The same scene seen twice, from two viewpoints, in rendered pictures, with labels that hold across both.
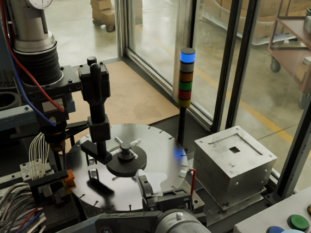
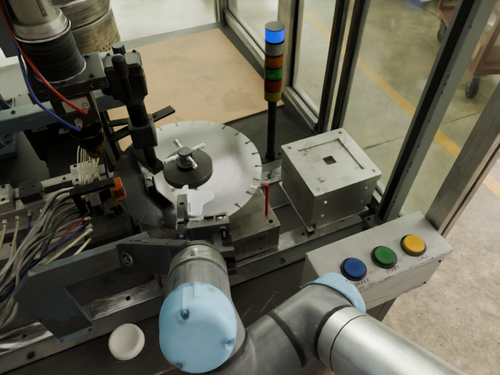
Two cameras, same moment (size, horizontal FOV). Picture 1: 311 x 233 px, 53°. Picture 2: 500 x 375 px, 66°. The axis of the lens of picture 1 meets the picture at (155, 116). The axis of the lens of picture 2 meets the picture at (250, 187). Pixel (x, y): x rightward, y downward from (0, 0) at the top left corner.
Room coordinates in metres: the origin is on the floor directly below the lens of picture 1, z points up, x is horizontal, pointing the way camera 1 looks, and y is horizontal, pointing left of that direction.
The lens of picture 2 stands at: (0.03, -0.14, 1.57)
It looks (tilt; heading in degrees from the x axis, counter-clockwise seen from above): 49 degrees down; 8
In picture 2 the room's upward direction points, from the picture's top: 1 degrees counter-clockwise
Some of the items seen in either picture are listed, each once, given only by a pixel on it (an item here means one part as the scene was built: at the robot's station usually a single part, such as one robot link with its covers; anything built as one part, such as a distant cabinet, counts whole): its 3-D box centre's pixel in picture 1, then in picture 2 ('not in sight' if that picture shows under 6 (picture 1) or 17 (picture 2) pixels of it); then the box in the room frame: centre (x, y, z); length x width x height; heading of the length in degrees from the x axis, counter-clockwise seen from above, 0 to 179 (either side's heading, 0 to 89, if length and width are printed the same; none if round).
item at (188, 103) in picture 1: (183, 100); (272, 92); (0.86, -0.09, 0.98); 0.05 x 0.04 x 0.03; 29
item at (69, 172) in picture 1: (53, 186); (100, 195); (0.51, 0.25, 0.95); 0.10 x 0.03 x 0.07; 119
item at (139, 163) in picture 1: (126, 156); (187, 164); (0.61, 0.08, 0.96); 0.11 x 0.11 x 0.03
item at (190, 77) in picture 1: (186, 74); (274, 58); (0.86, -0.09, 1.08); 0.05 x 0.04 x 0.03; 29
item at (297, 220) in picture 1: (298, 223); (384, 257); (0.46, -0.35, 0.90); 0.04 x 0.04 x 0.02
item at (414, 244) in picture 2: not in sight; (413, 245); (0.49, -0.41, 0.90); 0.04 x 0.04 x 0.02
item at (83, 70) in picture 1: (96, 101); (133, 100); (0.55, 0.13, 1.17); 0.06 x 0.05 x 0.20; 110
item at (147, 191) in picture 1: (147, 194); (184, 217); (0.38, 0.01, 1.08); 0.09 x 0.02 x 0.05; 16
